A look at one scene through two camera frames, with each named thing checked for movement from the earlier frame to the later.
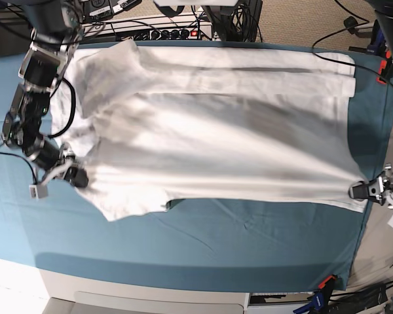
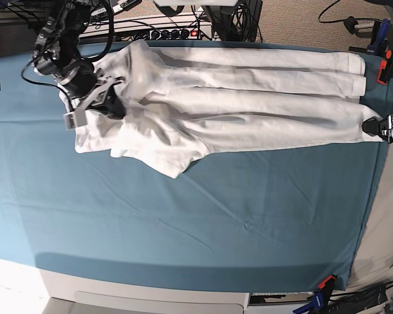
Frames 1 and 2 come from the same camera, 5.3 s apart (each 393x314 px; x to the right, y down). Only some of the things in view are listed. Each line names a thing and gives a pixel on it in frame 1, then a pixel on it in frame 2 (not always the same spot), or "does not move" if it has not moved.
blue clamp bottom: (317, 303) does not move
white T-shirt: (146, 125) does not move
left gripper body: (49, 156) → (82, 77)
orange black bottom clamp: (327, 286) does not move
